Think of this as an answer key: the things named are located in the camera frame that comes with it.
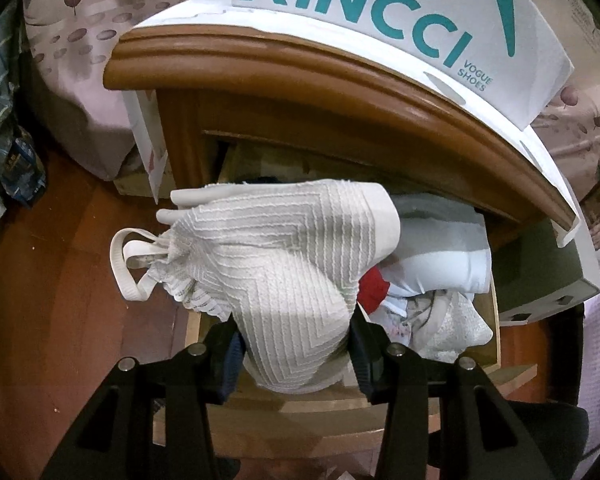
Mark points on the white textured underwear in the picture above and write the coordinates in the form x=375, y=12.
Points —
x=280, y=280

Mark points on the leaf print bedsheet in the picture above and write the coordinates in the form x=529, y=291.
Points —
x=80, y=60

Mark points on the white paper bag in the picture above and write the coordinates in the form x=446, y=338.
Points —
x=147, y=145

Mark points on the white lace cloth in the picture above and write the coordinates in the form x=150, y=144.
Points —
x=460, y=330

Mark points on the floral print cloth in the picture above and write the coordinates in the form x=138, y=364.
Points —
x=395, y=322

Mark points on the red underwear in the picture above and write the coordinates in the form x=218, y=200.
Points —
x=372, y=287

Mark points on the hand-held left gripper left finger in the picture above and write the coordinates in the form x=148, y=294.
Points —
x=229, y=360

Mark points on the pale grey underwear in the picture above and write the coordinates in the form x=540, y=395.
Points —
x=440, y=260

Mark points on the white shoe box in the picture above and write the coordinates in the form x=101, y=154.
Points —
x=380, y=10

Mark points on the grey box lid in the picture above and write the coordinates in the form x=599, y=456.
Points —
x=540, y=265

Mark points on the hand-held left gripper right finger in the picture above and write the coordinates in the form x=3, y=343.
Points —
x=364, y=360

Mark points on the blue packet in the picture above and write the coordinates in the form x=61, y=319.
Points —
x=22, y=175

